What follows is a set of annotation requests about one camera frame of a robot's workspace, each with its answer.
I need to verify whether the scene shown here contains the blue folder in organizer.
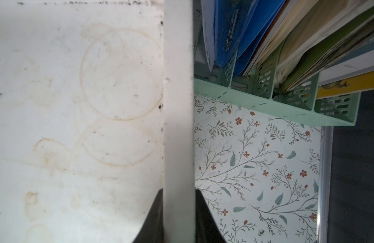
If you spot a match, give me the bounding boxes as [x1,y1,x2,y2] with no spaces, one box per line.
[201,1,285,75]

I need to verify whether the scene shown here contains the white plastic drawer cabinet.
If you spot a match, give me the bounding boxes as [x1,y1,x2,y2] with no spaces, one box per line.
[0,1,196,243]

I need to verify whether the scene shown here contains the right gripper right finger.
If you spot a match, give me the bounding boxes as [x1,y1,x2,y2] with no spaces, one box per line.
[195,189,225,243]

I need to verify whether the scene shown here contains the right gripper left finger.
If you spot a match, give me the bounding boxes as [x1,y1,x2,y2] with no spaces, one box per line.
[133,189,164,243]

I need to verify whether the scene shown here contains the mint green file organizer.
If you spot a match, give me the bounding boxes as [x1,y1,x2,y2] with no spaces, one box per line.
[195,46,361,127]

